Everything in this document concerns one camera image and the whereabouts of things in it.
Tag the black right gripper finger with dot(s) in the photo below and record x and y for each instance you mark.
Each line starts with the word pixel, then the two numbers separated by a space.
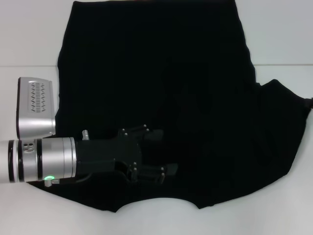
pixel 310 103

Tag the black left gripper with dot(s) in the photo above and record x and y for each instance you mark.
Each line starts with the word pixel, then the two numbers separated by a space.
pixel 105 154

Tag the black t-shirt with white print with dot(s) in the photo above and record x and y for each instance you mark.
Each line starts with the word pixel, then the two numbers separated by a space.
pixel 171 73

